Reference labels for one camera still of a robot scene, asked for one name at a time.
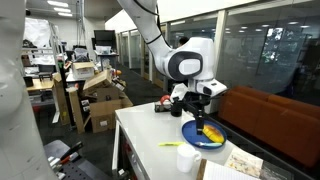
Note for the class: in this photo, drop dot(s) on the white box on cart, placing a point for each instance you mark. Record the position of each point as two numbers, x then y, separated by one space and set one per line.
83 70

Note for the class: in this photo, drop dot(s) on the blue handled utensil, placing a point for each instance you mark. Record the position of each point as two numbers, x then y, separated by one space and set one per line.
208 144

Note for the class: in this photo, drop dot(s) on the yellow-green marker pen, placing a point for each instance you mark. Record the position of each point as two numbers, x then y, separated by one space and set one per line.
170 144

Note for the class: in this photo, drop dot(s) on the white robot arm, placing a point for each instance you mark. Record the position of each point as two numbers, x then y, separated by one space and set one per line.
22 155

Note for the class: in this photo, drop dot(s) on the white open notebook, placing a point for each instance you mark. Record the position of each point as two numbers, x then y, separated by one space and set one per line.
241 165

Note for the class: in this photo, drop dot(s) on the large cardboard box stack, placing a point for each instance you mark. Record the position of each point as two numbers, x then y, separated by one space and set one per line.
92 105

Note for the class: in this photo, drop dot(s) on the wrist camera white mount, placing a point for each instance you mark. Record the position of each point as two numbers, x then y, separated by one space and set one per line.
210 88

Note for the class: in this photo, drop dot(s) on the orange sofa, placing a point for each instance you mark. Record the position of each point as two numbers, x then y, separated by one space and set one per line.
290 126

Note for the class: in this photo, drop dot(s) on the blue plate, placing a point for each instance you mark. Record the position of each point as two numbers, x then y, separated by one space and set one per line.
189 133

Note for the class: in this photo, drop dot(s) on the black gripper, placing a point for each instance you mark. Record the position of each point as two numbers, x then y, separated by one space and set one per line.
193 103

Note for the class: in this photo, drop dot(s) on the yellow corn toy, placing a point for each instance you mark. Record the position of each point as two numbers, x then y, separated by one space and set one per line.
213 134

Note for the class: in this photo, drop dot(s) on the white cup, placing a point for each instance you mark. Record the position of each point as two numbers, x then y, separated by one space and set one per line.
187 155

